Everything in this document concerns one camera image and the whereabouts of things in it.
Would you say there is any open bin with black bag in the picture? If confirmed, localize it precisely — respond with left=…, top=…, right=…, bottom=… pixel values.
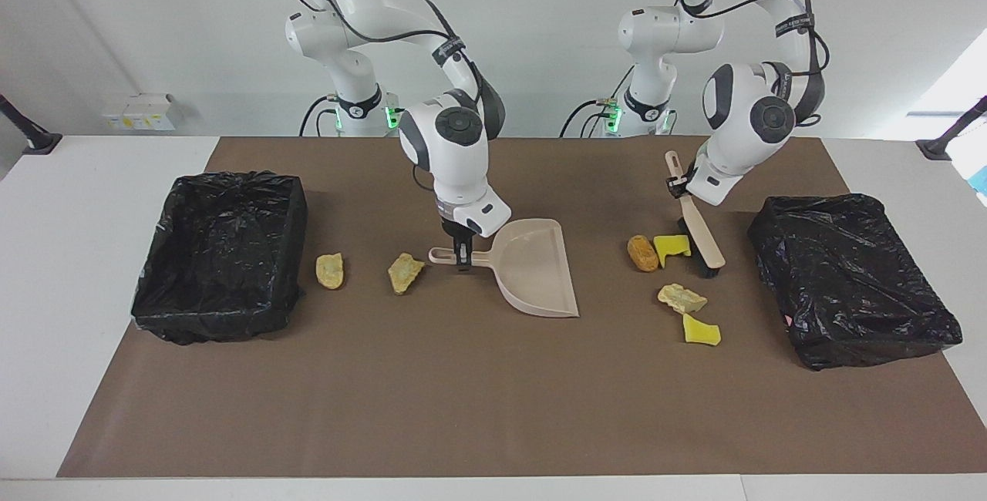
left=130, top=170, right=309, bottom=346

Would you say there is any large notched yellow sponge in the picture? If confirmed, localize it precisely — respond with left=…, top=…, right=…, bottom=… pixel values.
left=653, top=234, right=692, bottom=269

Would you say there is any beige brush with black bristles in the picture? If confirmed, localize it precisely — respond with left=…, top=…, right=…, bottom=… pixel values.
left=665, top=150, right=727, bottom=278

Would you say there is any white wall socket box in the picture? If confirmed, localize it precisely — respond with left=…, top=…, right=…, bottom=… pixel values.
left=103, top=92, right=177, bottom=132

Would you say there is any rounded beige bread piece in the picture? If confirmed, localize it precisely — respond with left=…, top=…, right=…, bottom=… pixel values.
left=315, top=253, right=345, bottom=291

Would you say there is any beige bread slab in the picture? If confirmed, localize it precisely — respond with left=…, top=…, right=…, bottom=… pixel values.
left=387, top=252, right=426, bottom=296

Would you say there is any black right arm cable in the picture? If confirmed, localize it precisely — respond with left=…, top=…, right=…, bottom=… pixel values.
left=278, top=0, right=510, bottom=140

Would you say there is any brown table mat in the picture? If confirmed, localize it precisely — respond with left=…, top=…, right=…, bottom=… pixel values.
left=56, top=136, right=987, bottom=479

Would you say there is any beige plastic dustpan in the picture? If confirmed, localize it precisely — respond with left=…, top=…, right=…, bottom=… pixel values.
left=429, top=218, right=581, bottom=319

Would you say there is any brown fried croquette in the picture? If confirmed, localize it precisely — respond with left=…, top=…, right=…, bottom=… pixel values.
left=627, top=234, right=660, bottom=273

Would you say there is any black bag wrapped bin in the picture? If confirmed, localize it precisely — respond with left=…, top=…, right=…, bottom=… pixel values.
left=746, top=193, right=964, bottom=372

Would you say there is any black base cable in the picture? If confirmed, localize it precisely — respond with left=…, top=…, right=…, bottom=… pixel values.
left=298, top=95, right=340, bottom=137
left=559, top=99, right=618, bottom=138

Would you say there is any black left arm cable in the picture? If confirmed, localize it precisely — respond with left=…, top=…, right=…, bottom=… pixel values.
left=679, top=0, right=832, bottom=128

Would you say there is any crusty beige bread piece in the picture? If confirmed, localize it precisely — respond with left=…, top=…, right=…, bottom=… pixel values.
left=657, top=283, right=709, bottom=315

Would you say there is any small yellow sponge wedge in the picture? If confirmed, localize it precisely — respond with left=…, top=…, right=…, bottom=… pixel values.
left=682, top=313, right=723, bottom=347

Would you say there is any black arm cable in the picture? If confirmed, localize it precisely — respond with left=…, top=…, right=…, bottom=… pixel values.
left=679, top=0, right=832, bottom=128
left=278, top=0, right=510, bottom=140

